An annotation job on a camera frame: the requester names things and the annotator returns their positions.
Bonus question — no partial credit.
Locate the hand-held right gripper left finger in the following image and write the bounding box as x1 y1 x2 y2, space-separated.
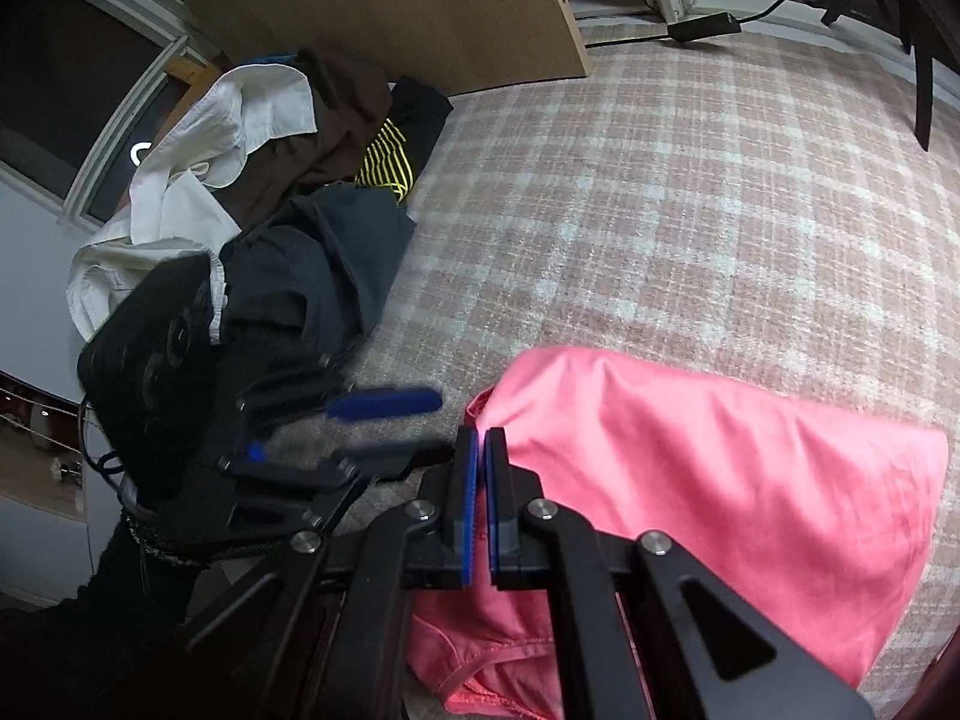
184 424 481 720

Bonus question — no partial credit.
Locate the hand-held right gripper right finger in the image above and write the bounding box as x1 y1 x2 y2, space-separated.
484 427 875 720

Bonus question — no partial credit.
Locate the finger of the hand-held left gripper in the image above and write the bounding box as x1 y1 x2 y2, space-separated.
236 356 443 428
214 439 455 552

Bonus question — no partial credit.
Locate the pink shirt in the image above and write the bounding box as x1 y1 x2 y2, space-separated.
409 347 950 720

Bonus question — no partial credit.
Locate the dark grey garment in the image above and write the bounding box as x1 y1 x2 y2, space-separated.
221 184 417 391

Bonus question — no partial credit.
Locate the white shirt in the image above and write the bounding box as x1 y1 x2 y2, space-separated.
67 64 316 342

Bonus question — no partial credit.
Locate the black yellow striped garment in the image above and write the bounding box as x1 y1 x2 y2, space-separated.
352 75 455 203

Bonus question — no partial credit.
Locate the brown garment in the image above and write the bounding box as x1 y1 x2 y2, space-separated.
217 49 395 233

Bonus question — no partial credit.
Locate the beige plaid blanket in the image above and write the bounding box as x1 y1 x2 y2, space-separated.
330 30 960 720

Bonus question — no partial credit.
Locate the wooden board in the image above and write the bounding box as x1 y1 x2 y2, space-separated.
184 0 590 98

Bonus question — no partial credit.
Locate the black power adapter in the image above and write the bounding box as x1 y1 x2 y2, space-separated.
666 13 743 44

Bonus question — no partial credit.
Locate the black chair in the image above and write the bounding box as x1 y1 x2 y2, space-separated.
799 0 960 152

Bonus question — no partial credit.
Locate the white window frame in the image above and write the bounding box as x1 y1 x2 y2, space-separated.
60 0 226 222

